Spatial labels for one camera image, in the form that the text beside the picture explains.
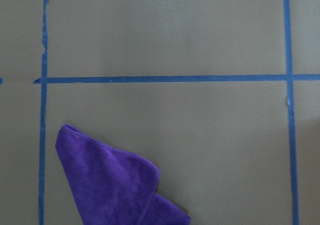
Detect purple microfiber cloth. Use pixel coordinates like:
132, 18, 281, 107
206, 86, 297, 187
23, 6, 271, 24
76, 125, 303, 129
55, 124, 191, 225

